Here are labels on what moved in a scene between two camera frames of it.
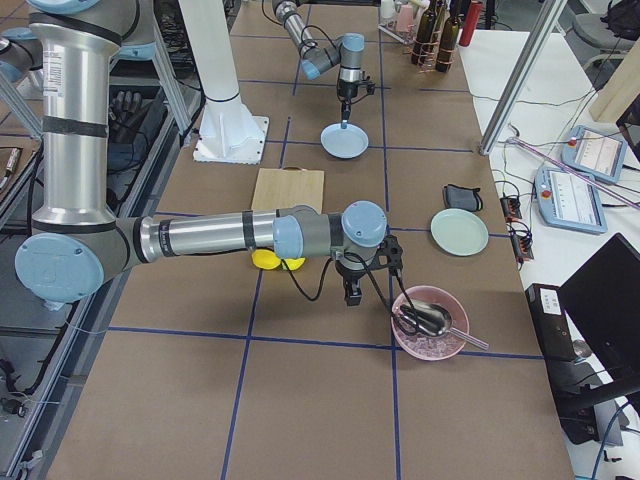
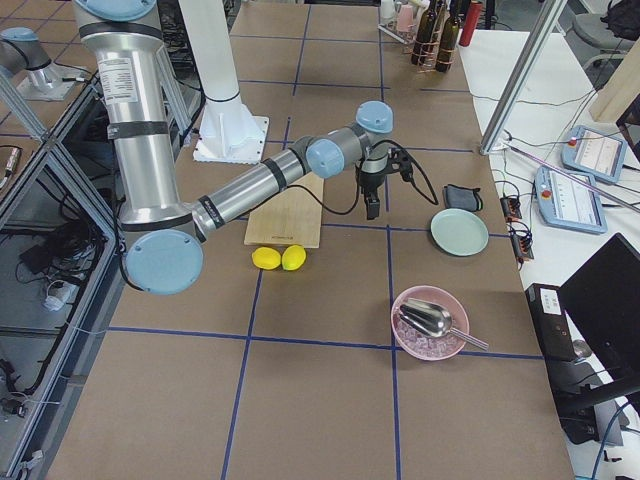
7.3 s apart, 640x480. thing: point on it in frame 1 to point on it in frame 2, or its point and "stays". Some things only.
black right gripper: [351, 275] to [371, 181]
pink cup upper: [405, 18] stays
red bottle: [470, 22] stays
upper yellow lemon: [293, 264] stays
